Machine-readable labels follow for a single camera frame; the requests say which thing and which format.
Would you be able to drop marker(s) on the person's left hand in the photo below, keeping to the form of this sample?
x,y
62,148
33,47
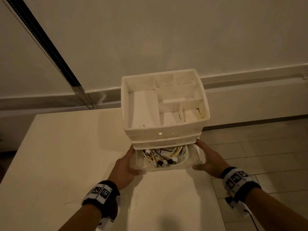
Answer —
x,y
122,173

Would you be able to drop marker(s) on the person's right hand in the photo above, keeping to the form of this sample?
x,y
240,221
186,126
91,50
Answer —
x,y
214,163

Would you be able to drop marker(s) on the white plastic drawer organizer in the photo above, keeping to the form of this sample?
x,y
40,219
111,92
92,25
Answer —
x,y
163,134

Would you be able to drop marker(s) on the person's right forearm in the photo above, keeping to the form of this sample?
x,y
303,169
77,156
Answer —
x,y
276,209

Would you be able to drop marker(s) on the black left wristband with markers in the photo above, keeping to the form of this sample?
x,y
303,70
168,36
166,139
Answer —
x,y
103,194

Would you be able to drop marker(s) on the black wristband with markers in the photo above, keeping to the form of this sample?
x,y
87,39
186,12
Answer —
x,y
240,182
103,194

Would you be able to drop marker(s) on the black right wristband with markers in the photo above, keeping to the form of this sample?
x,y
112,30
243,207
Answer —
x,y
240,182

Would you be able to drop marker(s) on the white table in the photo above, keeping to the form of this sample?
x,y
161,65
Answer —
x,y
60,153

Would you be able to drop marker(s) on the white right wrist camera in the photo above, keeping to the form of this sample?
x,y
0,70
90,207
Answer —
x,y
234,204

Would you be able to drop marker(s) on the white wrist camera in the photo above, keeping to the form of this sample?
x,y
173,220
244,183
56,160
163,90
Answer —
x,y
108,221
234,204

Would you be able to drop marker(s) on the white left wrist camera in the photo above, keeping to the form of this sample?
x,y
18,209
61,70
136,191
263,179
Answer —
x,y
108,221

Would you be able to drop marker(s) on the metal wall strip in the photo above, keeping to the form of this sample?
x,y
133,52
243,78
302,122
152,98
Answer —
x,y
48,50

